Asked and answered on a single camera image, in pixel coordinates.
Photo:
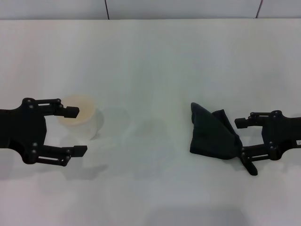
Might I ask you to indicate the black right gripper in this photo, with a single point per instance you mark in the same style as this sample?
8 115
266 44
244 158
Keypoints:
282 131

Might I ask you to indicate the dark blue rag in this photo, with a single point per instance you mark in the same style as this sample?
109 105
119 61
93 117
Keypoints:
211 131

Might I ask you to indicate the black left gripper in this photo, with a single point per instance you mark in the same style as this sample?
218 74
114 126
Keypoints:
23 129

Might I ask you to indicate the white translucent plastic cup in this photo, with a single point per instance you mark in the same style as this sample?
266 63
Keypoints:
87 122

